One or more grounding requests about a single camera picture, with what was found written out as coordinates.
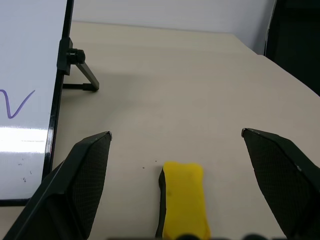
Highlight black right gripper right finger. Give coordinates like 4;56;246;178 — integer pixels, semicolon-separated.
241;127;320;240

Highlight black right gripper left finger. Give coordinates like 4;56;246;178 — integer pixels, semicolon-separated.
0;130;113;240

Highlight yellow whiteboard eraser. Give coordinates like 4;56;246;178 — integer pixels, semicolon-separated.
154;161;211;240

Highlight black-framed whiteboard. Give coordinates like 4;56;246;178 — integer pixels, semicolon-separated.
0;0;76;207

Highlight black whiteboard stand leg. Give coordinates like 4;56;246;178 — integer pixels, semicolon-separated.
56;37;100;92

